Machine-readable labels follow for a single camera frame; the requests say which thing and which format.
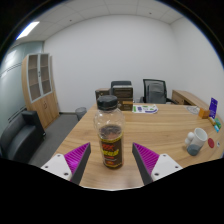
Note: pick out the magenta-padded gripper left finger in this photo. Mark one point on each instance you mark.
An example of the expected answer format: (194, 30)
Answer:
(77, 159)

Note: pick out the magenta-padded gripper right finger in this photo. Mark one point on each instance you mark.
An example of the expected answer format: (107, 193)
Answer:
(146, 159)

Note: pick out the clear black-capped drink bottle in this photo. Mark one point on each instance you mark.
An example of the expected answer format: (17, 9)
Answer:
(110, 140)

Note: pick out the grey waste bin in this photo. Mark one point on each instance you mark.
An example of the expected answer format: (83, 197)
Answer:
(80, 113)

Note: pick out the white and green leaflet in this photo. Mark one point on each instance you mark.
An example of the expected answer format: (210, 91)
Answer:
(145, 108)

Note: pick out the white and grey mug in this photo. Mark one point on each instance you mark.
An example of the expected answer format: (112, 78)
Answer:
(199, 137)

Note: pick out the tan cardboard box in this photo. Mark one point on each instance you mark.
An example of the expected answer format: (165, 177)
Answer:
(126, 105)

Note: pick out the black leather sofa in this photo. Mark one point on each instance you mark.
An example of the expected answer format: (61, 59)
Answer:
(20, 136)

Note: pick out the wooden shelf cabinet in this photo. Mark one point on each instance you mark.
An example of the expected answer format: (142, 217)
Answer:
(41, 106)

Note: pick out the flat round red coaster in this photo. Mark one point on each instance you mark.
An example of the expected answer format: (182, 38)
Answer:
(211, 143)

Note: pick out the clear round plastic lid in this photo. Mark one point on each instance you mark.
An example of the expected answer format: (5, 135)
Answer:
(192, 110)

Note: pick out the black grey-backed office chair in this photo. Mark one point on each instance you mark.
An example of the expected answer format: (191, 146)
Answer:
(156, 91)

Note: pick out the dark brown cardboard box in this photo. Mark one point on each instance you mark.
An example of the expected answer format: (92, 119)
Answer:
(123, 92)

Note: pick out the small brown cardboard box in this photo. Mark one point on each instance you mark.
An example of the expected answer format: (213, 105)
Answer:
(101, 92)

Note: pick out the orange-brown wooden box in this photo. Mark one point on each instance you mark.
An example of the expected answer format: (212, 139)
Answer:
(203, 113)

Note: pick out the small white round disc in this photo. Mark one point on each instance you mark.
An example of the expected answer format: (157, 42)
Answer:
(218, 144)

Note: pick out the wooden side desk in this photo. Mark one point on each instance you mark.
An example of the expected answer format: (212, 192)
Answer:
(186, 96)

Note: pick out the small tan packet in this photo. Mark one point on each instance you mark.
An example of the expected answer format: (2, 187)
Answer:
(212, 120)

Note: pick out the small blue box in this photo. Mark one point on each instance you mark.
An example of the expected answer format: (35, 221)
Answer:
(217, 128)

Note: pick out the purple upright card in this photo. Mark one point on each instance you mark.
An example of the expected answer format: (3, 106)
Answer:
(213, 107)

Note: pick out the rectangular ceiling light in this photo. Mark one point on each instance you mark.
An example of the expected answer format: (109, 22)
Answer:
(28, 30)

